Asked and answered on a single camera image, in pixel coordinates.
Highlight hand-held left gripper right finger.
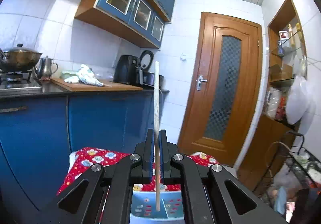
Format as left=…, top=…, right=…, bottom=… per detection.
left=160, top=129, right=286, bottom=224

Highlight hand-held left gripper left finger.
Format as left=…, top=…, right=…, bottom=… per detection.
left=38, top=129, right=154, bottom=224

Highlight light blue utensil box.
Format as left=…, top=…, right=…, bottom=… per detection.
left=130, top=184, right=185, bottom=224

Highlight wooden chopstick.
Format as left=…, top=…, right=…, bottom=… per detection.
left=153, top=61, right=162, bottom=212

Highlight wooden door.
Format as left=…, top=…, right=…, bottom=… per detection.
left=178, top=12, right=262, bottom=167

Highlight red smiley-flower tablecloth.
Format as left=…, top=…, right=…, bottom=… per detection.
left=56, top=146, right=221, bottom=224

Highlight wooden cutting board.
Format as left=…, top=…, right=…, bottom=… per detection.
left=51, top=77, right=143, bottom=92

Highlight black air fryer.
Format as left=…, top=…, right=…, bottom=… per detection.
left=114, top=55, right=143, bottom=86

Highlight dark rice cooker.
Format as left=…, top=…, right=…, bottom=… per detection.
left=139, top=50, right=165, bottom=89

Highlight white patterned cloth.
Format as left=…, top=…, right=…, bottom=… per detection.
left=64, top=64, right=106, bottom=87

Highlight wooden shelf unit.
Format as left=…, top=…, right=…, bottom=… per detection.
left=237, top=0, right=308, bottom=191

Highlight white plastic packets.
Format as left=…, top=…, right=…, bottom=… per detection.
left=264, top=87, right=287, bottom=121

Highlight steel kettle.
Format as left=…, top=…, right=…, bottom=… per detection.
left=34, top=56, right=59, bottom=80

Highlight white plastic bag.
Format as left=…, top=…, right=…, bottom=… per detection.
left=286, top=76, right=317, bottom=125

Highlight gas stove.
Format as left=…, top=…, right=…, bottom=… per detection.
left=0, top=71, right=43, bottom=90

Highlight large steel wok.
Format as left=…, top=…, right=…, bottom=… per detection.
left=0, top=44, right=42, bottom=73

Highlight small hanging plastic bag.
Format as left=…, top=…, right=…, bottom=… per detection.
left=300, top=56, right=308, bottom=78

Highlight pale bottle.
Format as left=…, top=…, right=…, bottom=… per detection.
left=288, top=23, right=296, bottom=48

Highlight yellow bottle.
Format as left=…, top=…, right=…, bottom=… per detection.
left=296, top=23, right=303, bottom=44

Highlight silver door handle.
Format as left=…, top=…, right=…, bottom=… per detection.
left=197, top=75, right=208, bottom=91

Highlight blue wall cabinet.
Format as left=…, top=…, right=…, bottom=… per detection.
left=74, top=0, right=177, bottom=49

